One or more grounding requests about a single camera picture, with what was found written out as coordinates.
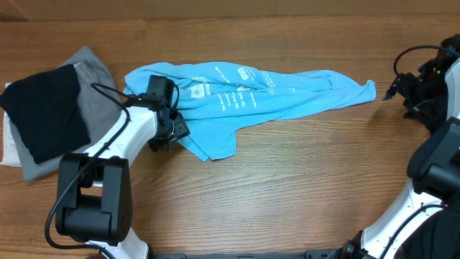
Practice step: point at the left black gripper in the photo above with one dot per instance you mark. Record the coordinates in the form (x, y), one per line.
(181, 127)

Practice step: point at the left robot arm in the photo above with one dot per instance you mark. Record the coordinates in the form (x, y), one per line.
(94, 207)

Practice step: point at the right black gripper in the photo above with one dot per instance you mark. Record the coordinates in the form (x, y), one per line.
(402, 85)

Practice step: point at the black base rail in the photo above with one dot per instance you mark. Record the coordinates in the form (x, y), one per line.
(308, 254)

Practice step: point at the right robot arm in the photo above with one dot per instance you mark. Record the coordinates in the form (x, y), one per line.
(433, 170)

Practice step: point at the light blue printed t-shirt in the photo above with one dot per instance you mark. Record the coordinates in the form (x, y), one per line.
(217, 99)

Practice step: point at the white folded garment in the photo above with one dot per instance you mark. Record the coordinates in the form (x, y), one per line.
(10, 154)

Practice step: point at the black garment at right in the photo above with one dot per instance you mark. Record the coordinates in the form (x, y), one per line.
(438, 237)

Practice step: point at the black folded garment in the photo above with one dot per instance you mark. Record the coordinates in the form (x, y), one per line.
(44, 108)

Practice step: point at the grey folded garment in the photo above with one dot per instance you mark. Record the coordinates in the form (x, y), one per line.
(98, 112)

